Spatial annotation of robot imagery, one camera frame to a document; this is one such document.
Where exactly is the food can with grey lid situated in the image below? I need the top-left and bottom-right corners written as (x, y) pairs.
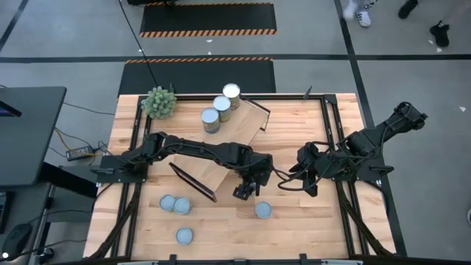
top-left (159, 194), bottom-right (177, 213)
top-left (175, 227), bottom-right (194, 247)

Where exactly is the dark monitor with lit screen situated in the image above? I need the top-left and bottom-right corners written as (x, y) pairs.
top-left (0, 99), bottom-right (22, 118)

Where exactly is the green potted plant white pot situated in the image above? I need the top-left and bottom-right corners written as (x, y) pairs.
top-left (141, 86), bottom-right (178, 120)

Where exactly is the red striped tomato can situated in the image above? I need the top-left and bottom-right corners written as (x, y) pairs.
top-left (255, 201), bottom-right (274, 220)

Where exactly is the black computer mouse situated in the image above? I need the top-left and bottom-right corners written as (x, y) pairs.
top-left (1, 223), bottom-right (33, 258)

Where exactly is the green labelled food can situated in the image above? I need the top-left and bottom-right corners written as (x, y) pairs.
top-left (213, 95), bottom-right (233, 123)

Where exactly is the black mat with hazard stripes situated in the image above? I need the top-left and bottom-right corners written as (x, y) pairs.
top-left (138, 1), bottom-right (277, 38)
top-left (117, 57), bottom-right (277, 99)

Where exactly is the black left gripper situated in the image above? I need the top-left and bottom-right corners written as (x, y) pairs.
top-left (232, 154), bottom-right (275, 202)

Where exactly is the yellow labelled food can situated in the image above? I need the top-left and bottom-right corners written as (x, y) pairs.
top-left (222, 82), bottom-right (241, 110)

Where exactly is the thin black floor cable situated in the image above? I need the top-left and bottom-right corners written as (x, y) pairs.
top-left (117, 0), bottom-right (160, 88)

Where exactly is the dark grey desk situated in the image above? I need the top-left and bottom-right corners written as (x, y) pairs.
top-left (0, 86), bottom-right (68, 188)

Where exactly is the black power adapter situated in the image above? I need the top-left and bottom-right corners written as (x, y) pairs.
top-left (65, 146), bottom-right (95, 162)

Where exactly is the white food can orange oval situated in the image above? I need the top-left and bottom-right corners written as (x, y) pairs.
top-left (172, 197), bottom-right (192, 216)

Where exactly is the person's foot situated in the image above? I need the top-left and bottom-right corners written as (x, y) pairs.
top-left (397, 0), bottom-right (419, 20)
top-left (429, 21), bottom-right (451, 48)
top-left (355, 10), bottom-right (372, 28)
top-left (342, 0), bottom-right (360, 20)

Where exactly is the peas labelled food can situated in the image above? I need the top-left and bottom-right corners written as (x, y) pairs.
top-left (200, 107), bottom-right (222, 135)

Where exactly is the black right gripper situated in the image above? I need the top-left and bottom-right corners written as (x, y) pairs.
top-left (288, 141), bottom-right (322, 198)

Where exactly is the black computer keyboard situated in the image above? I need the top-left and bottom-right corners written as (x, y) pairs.
top-left (0, 191), bottom-right (12, 235)

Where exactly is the black aluminium table frame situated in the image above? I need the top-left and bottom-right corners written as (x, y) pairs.
top-left (84, 93), bottom-right (409, 265)

